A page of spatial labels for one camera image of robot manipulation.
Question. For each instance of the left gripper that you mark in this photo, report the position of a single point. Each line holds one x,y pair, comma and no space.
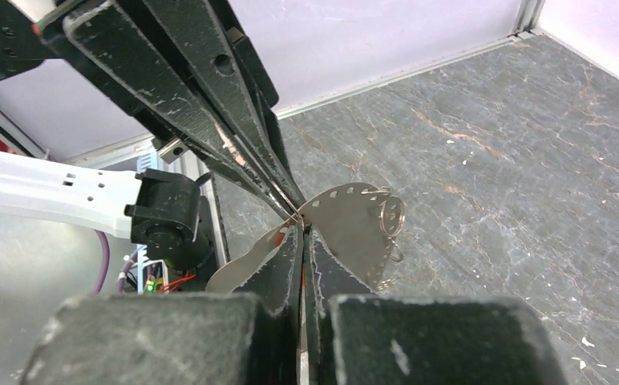
184,70

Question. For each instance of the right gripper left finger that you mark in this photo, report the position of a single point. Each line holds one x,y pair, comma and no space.
249,335

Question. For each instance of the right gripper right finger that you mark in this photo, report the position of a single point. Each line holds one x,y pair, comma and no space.
355,336

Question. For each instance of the large metal keyring plate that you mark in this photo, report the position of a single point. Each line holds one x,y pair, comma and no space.
359,223

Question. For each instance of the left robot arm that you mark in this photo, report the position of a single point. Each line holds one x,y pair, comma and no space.
158,209

